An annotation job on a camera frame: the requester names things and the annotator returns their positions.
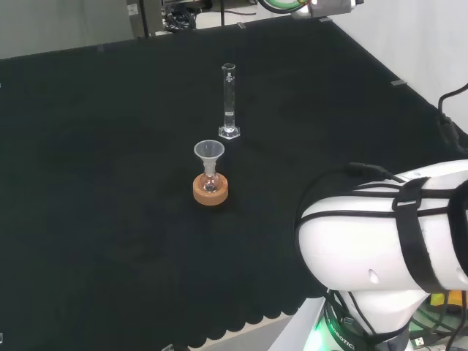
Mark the clear glass graduated cylinder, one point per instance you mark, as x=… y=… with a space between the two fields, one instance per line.
x=229 y=132

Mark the small glass round-bottom flask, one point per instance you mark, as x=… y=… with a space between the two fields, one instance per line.
x=210 y=184

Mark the clear plastic funnel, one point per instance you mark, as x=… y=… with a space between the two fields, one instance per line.
x=209 y=151

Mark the black bench cloth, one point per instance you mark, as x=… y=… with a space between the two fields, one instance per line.
x=109 y=183

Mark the black tripod pole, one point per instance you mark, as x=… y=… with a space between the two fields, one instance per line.
x=222 y=12

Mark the grey metal cabinet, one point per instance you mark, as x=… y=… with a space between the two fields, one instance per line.
x=143 y=18

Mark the yellow stop button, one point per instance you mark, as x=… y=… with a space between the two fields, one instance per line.
x=437 y=300

